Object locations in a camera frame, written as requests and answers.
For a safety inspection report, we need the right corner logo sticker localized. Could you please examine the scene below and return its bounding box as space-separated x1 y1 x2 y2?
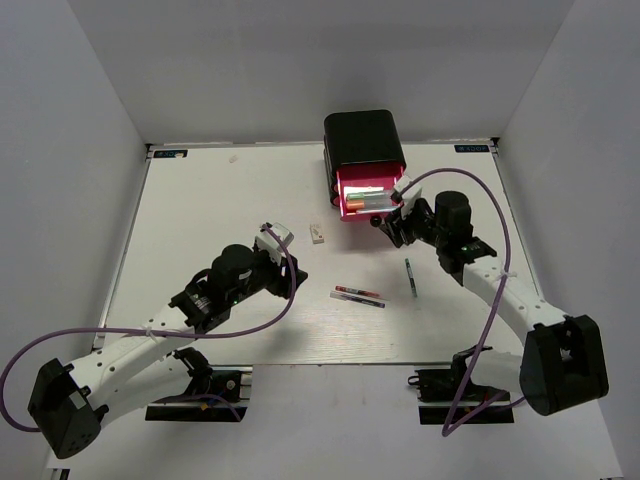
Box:
454 144 491 153

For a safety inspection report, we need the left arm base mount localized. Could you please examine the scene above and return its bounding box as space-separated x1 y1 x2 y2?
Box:
145 366 253 423

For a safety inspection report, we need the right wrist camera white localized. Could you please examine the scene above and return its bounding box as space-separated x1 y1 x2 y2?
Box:
391 175 422 216

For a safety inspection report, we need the red pen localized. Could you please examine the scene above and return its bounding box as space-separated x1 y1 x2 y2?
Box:
335 285 386 301

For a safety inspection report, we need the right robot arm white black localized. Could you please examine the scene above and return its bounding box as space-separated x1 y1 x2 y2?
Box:
380 191 609 416

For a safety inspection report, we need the green pen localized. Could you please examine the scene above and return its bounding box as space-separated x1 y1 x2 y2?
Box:
404 258 418 298

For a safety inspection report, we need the left corner logo sticker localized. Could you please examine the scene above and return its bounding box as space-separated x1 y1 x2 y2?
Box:
153 149 188 159

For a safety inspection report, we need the orange highlighter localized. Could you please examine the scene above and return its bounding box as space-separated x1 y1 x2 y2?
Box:
346 200 377 211

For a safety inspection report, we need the white staples box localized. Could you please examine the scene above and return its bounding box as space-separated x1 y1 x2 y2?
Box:
309 223 325 245

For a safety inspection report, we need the purple pen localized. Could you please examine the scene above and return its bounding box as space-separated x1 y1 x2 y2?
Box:
329 291 386 309

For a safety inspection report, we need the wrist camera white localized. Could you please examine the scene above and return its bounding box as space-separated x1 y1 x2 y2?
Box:
391 175 422 216
254 223 294 266

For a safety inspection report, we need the blue highlighter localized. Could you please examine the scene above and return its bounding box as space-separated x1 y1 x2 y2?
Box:
375 195 398 209

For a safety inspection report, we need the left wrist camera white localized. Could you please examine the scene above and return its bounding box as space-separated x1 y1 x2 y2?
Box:
254 223 294 266

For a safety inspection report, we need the purple cable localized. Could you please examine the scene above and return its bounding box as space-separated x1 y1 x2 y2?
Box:
442 168 512 437
0 224 297 432

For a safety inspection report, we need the black drawer cabinet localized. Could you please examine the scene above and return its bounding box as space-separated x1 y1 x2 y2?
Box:
323 109 406 207

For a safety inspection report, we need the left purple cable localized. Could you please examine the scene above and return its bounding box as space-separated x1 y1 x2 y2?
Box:
0 224 297 432

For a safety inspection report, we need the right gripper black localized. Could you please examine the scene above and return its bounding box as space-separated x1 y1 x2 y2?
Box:
380 198 448 248

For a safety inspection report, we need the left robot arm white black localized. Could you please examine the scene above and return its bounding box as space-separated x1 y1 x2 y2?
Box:
28 244 308 459

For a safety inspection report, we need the corner logo sticker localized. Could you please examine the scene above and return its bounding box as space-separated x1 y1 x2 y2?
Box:
454 144 491 153
153 149 188 159

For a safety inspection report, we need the green highlighter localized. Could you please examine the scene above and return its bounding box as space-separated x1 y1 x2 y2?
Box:
346 190 390 202

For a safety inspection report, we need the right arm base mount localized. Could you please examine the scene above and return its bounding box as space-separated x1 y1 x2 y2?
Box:
407 367 514 426

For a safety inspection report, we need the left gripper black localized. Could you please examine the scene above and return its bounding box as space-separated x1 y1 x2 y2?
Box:
228 245 309 306

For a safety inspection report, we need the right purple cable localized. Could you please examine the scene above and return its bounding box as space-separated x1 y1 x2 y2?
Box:
442 168 512 437

